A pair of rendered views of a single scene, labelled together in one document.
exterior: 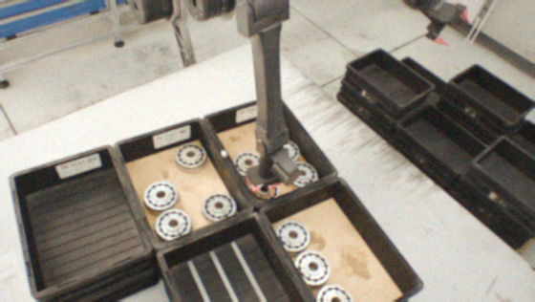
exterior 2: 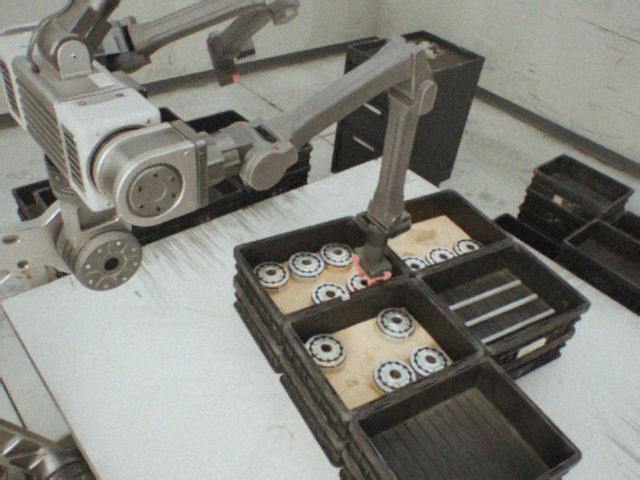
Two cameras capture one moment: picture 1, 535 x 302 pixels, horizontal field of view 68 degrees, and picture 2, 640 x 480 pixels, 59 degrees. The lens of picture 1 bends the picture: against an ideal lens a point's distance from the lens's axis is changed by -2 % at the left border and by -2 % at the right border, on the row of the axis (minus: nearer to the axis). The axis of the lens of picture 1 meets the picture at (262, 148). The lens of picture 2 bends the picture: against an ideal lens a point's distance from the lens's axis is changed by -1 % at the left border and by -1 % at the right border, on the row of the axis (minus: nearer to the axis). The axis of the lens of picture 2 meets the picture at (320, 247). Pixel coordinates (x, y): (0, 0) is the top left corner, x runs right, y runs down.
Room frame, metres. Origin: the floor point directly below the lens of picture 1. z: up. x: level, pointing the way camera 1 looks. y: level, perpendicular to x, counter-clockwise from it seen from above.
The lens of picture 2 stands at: (0.86, 1.16, 1.94)
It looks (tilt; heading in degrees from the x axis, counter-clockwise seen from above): 39 degrees down; 271
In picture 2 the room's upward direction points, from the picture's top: 8 degrees clockwise
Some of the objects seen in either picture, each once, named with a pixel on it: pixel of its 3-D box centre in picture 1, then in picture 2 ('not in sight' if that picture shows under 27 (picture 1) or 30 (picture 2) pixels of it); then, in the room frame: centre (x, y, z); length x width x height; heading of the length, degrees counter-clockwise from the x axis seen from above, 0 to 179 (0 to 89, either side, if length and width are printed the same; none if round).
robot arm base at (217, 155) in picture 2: not in sight; (206, 159); (1.07, 0.38, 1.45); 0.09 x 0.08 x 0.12; 136
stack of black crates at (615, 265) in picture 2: not in sight; (600, 293); (-0.35, -0.72, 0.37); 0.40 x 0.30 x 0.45; 136
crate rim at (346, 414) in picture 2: (181, 177); (383, 340); (0.69, 0.23, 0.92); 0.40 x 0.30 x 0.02; 36
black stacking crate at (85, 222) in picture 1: (82, 222); (458, 453); (0.51, 0.47, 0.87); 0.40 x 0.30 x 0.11; 36
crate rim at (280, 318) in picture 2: (267, 146); (320, 264); (0.86, -0.02, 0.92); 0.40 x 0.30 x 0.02; 36
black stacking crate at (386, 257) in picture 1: (333, 256); (429, 242); (0.54, -0.25, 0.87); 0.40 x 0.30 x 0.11; 36
